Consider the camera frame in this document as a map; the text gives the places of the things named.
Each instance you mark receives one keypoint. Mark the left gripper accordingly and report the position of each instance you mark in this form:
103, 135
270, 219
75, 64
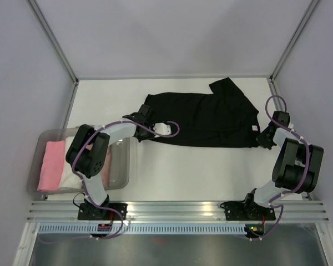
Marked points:
140, 138

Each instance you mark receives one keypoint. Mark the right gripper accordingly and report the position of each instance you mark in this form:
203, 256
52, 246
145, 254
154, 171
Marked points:
263, 143

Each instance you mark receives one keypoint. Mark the black t-shirt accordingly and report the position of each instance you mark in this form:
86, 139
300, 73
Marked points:
225, 118

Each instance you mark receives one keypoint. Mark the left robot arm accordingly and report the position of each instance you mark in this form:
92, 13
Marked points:
87, 153

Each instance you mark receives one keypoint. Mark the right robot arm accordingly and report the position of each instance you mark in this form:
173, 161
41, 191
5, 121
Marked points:
296, 169

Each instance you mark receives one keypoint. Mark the clear plastic bin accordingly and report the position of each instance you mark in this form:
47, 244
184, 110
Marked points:
119, 167

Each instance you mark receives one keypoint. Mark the light pink rolled t-shirt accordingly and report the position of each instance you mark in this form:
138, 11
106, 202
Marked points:
106, 168

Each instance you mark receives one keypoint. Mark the white rolled t-shirt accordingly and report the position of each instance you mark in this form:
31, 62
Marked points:
68, 180

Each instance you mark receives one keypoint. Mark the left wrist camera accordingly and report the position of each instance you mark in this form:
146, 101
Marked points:
161, 129

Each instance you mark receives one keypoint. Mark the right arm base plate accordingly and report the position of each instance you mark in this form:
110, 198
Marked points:
237, 211

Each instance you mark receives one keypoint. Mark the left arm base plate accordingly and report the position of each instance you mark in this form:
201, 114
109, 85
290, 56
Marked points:
87, 212

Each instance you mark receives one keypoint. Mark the aluminium mounting rail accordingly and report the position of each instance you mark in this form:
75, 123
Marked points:
175, 212

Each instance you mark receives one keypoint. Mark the right aluminium frame post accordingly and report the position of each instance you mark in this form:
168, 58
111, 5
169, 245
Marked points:
310, 10

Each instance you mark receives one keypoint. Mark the aluminium frame post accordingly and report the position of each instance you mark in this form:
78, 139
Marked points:
310, 10
42, 21

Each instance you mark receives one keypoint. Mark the left aluminium frame post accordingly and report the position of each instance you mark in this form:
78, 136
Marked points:
42, 21

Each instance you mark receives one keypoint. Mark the slotted cable duct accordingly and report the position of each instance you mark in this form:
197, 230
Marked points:
139, 228

